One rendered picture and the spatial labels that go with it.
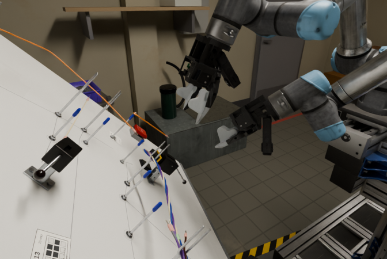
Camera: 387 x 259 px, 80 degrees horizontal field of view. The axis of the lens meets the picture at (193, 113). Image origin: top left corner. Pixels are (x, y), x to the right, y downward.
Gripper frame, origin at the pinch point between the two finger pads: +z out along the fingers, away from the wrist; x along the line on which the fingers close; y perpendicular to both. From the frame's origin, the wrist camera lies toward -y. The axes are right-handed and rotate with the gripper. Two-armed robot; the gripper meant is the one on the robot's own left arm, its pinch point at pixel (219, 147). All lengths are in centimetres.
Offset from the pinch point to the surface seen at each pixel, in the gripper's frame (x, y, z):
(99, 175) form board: 31.8, 9.9, 16.6
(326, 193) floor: -158, -95, -13
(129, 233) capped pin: 37.3, -2.6, 11.5
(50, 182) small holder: 44.8, 11.9, 13.2
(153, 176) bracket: 13.4, 3.0, 17.7
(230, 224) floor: -99, -63, 57
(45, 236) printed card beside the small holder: 51, 5, 10
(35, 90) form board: 30, 37, 24
